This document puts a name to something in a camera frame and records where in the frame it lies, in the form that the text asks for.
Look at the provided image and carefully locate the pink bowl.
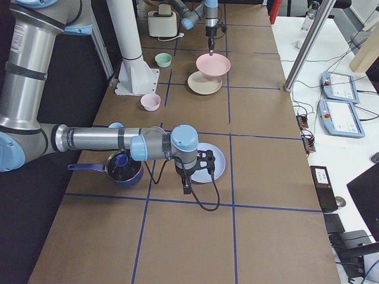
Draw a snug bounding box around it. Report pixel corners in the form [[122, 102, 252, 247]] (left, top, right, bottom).
[[140, 93, 161, 111]]

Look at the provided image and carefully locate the orange black adapter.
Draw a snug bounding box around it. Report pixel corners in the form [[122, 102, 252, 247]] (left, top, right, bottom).
[[301, 135, 316, 154], [296, 114, 309, 130]]

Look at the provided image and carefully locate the light blue plate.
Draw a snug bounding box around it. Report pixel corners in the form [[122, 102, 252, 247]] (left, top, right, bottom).
[[191, 143, 226, 183]]

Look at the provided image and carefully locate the green bowl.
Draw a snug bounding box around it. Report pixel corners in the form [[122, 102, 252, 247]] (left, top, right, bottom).
[[155, 53, 172, 68]]

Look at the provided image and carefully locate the white camera pole base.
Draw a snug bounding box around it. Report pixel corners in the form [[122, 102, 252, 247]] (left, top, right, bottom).
[[107, 0, 160, 96]]

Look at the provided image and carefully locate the dark blue saucepan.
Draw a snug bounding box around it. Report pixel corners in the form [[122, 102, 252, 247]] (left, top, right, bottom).
[[67, 150, 144, 188]]

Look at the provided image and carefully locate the wooden block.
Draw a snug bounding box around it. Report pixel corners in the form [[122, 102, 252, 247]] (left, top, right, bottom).
[[349, 22, 378, 73]]

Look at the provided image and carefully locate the near teach pendant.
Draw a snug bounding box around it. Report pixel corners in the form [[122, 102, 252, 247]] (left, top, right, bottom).
[[318, 99, 365, 138]]

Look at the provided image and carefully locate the white power plug cable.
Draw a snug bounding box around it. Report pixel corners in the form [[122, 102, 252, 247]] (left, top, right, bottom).
[[156, 31, 185, 42]]

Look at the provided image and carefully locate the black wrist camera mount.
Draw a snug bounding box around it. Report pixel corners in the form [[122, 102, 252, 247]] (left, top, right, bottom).
[[195, 150, 216, 176]]

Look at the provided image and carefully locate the pink plate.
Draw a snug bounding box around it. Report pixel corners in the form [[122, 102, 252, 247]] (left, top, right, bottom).
[[196, 53, 231, 77]]

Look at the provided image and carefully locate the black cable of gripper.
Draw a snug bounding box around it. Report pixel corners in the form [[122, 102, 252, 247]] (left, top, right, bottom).
[[144, 159, 220, 211]]

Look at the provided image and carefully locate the grey aluminium post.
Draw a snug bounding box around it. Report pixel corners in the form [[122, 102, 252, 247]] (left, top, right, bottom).
[[283, 0, 336, 92]]

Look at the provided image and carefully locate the far teach pendant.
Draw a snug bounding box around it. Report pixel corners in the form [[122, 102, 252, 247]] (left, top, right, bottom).
[[321, 71, 359, 104]]

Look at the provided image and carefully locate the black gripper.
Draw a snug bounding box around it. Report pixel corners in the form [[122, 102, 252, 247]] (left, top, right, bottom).
[[205, 26, 217, 56], [174, 158, 199, 195]]

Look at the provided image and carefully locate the teach pendant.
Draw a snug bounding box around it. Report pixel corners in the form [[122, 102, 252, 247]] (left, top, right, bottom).
[[318, 99, 365, 138], [321, 71, 359, 104]]

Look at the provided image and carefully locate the black monitor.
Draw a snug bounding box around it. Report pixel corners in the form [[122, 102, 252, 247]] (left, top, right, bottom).
[[347, 163, 379, 241]]

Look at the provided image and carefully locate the white toaster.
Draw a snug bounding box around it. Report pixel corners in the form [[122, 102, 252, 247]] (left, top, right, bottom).
[[147, 4, 178, 38]]

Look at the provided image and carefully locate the black box with label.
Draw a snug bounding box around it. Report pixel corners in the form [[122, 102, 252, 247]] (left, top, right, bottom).
[[310, 166, 338, 213]]

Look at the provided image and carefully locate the cream plate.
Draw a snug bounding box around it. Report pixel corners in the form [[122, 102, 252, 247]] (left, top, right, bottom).
[[187, 71, 222, 95]]

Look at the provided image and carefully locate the orange black adapter far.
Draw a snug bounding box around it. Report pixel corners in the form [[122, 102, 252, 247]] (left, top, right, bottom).
[[296, 114, 309, 130]]

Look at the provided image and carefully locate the orange black adapter near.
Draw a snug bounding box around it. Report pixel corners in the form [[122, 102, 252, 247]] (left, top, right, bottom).
[[301, 135, 316, 154]]

